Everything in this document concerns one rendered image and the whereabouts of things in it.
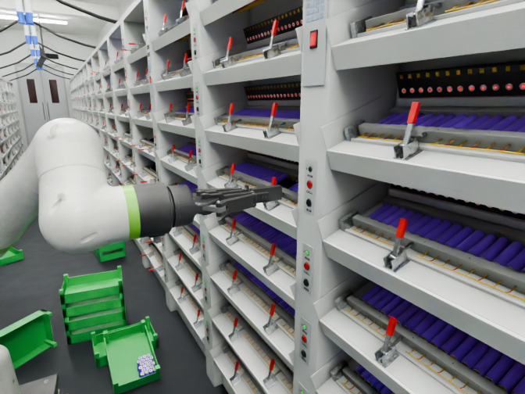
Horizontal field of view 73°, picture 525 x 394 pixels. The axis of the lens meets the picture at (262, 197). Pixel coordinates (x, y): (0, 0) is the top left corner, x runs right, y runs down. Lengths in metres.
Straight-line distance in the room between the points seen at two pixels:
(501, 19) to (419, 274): 0.39
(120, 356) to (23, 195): 1.37
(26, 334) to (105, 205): 1.73
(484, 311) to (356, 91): 0.47
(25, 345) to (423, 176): 2.08
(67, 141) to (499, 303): 0.70
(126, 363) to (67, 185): 1.47
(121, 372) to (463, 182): 1.71
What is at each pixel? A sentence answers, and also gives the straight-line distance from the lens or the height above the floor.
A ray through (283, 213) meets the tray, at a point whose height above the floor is 0.96.
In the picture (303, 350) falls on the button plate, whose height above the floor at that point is 0.63.
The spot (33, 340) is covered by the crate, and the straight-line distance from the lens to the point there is 2.32.
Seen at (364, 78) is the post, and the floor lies 1.29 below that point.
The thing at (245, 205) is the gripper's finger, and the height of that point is 1.06.
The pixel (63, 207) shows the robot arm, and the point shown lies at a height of 1.10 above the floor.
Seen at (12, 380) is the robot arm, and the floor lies 0.51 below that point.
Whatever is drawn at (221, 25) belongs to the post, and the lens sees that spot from 1.42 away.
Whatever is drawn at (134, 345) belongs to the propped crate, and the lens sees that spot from 2.04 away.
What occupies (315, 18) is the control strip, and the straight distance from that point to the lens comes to 0.80.
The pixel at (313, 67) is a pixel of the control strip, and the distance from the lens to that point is 0.79.
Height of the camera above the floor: 1.24
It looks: 15 degrees down
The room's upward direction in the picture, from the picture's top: straight up
